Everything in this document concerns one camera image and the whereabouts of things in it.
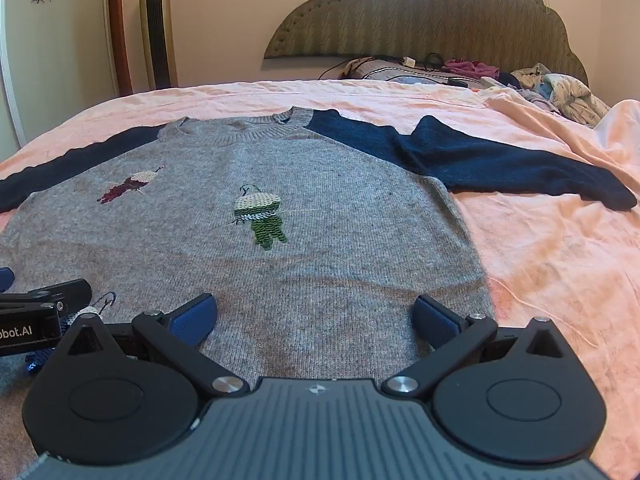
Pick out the white wardrobe with flower decals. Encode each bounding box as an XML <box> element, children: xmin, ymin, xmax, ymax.
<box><xmin>0</xmin><ymin>0</ymin><xmax>118</xmax><ymax>158</ymax></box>

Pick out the olive upholstered headboard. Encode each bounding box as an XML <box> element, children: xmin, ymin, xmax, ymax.
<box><xmin>262</xmin><ymin>0</ymin><xmax>590</xmax><ymax>86</ymax></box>

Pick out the pink blanket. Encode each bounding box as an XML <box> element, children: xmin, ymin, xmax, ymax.
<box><xmin>0</xmin><ymin>77</ymin><xmax>640</xmax><ymax>480</ymax></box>

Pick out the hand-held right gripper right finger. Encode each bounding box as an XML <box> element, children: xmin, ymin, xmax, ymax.
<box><xmin>382</xmin><ymin>295</ymin><xmax>568</xmax><ymax>401</ymax></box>

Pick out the magenta cloth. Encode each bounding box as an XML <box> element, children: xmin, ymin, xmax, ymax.
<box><xmin>442</xmin><ymin>59</ymin><xmax>501</xmax><ymax>78</ymax></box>

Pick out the grey sweater with navy sleeves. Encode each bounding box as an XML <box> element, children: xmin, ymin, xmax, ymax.
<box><xmin>0</xmin><ymin>105</ymin><xmax>638</xmax><ymax>401</ymax></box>

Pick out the gold tower fan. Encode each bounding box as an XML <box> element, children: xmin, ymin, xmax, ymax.
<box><xmin>138</xmin><ymin>0</ymin><xmax>178</xmax><ymax>90</ymax></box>

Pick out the light blue cloth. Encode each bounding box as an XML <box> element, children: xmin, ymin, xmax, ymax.
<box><xmin>395</xmin><ymin>75</ymin><xmax>451</xmax><ymax>86</ymax></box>

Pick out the black cable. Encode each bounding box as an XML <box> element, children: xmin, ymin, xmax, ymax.
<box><xmin>320</xmin><ymin>52</ymin><xmax>446</xmax><ymax>81</ymax></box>

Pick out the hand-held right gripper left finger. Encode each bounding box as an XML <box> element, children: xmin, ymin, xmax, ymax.
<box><xmin>60</xmin><ymin>294</ymin><xmax>250</xmax><ymax>403</ymax></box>

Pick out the brown wooden frame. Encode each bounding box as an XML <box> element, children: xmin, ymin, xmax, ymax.
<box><xmin>107</xmin><ymin>0</ymin><xmax>133</xmax><ymax>97</ymax></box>

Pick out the pile of light clothes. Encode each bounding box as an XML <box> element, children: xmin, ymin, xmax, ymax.
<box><xmin>482</xmin><ymin>62</ymin><xmax>613</xmax><ymax>128</ymax></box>

